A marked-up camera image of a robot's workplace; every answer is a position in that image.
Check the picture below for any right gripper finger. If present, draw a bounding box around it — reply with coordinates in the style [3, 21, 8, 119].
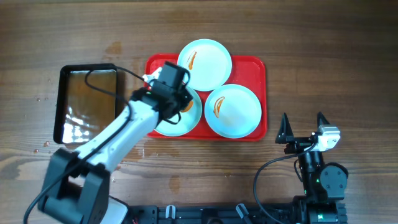
[317, 111, 330, 128]
[275, 113, 294, 144]

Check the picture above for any green orange sponge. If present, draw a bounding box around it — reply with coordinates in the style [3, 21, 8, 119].
[181, 100, 193, 113]

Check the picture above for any white plate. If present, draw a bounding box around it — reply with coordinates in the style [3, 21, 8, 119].
[177, 39, 233, 91]
[155, 86, 203, 137]
[204, 84, 262, 139]

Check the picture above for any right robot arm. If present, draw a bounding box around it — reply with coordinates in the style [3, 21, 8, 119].
[275, 113, 349, 224]

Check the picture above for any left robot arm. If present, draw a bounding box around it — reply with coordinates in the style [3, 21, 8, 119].
[32, 81, 192, 223]

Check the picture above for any red plastic tray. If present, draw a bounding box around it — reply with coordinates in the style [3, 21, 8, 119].
[145, 54, 268, 142]

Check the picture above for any black water basin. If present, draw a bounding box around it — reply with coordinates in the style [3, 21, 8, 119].
[53, 63, 124, 144]

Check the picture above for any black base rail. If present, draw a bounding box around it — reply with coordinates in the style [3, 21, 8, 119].
[131, 203, 348, 224]

